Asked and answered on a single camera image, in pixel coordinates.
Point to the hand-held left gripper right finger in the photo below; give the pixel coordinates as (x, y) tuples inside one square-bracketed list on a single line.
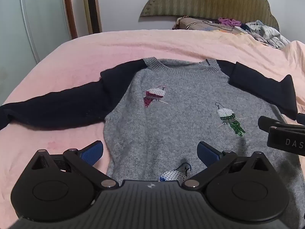
[(207, 153)]

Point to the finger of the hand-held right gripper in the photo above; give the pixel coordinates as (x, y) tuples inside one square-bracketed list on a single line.
[(278, 123)]

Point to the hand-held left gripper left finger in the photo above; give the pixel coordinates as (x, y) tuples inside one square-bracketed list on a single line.
[(92, 151)]

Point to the grey sweater with navy sleeves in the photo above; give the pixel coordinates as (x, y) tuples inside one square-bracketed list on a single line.
[(181, 114)]

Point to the pile of pale clothes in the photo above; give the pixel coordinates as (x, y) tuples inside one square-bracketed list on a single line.
[(269, 34)]

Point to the pink bed blanket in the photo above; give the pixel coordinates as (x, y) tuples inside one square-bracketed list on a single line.
[(78, 50)]

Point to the purple cloth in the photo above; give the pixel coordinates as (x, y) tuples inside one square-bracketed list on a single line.
[(228, 22)]

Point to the brown pillow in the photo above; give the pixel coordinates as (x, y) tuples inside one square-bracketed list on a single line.
[(195, 23)]

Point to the olive padded headboard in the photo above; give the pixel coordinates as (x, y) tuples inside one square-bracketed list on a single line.
[(214, 2)]

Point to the frosted glass door with flowers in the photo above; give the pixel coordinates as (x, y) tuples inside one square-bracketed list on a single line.
[(45, 16)]

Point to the gold tower fan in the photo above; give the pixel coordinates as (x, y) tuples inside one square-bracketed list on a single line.
[(91, 7)]

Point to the brown wooden frame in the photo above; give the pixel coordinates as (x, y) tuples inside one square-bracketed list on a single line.
[(70, 9)]

